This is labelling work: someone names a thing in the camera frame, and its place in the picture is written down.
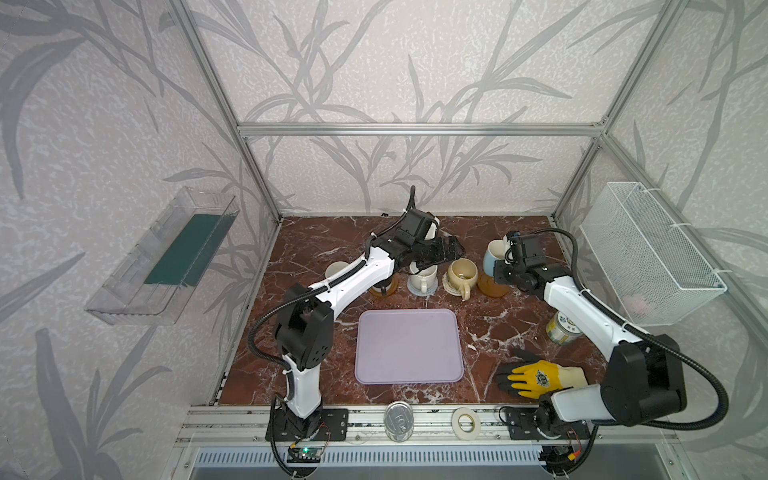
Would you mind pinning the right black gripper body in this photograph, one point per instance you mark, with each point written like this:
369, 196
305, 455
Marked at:
512, 276

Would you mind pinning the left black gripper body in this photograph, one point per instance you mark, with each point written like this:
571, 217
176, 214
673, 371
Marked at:
441, 249

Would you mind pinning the white mug blue handle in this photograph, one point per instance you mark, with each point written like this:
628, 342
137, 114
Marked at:
495, 251

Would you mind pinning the large white mug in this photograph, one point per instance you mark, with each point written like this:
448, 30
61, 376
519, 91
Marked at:
416, 272

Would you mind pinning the brown wooden coaster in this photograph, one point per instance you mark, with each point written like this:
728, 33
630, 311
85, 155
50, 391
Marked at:
487, 285
385, 288

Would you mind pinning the light blue woven coaster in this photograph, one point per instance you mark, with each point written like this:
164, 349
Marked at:
421, 287

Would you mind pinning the beige mug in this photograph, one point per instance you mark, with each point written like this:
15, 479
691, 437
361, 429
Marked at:
464, 268

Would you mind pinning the white mug lavender handle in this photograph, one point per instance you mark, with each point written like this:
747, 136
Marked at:
334, 268

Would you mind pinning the white patterned round coaster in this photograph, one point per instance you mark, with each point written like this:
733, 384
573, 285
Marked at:
459, 287

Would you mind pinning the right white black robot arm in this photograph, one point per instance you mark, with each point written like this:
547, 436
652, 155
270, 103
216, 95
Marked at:
644, 379

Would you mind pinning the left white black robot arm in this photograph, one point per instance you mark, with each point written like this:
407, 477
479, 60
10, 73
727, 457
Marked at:
297, 335

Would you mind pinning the green labelled tin can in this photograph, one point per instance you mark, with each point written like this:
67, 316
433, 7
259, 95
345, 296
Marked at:
561, 330

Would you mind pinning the lavender plastic tray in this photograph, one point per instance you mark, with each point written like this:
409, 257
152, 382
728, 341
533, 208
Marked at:
408, 346

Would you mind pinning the yellow black work glove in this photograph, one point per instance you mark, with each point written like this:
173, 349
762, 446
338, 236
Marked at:
532, 377

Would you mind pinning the pink object in basket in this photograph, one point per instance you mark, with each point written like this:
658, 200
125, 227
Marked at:
636, 305

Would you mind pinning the white tape roll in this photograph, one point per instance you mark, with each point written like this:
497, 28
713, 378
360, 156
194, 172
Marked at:
466, 424

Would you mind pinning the clear glass jar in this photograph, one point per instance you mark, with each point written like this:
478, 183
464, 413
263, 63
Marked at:
399, 421

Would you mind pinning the green lit circuit board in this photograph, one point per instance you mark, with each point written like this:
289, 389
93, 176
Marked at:
302, 454

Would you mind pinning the white wire basket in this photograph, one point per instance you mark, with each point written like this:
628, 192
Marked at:
643, 250

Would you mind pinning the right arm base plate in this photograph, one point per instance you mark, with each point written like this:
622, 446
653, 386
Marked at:
532, 423

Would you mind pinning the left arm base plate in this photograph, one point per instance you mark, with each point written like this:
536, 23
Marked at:
323, 424

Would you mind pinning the clear wall shelf green mat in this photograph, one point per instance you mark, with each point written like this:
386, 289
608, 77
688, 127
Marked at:
152, 285

